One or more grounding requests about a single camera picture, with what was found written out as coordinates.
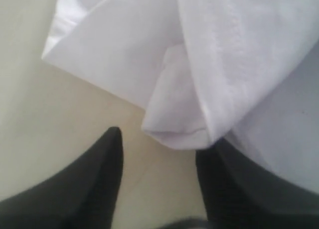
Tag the white t-shirt red lettering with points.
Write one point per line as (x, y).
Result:
(247, 70)

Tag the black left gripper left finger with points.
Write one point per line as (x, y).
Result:
(81, 196)

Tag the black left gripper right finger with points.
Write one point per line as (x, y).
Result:
(240, 194)

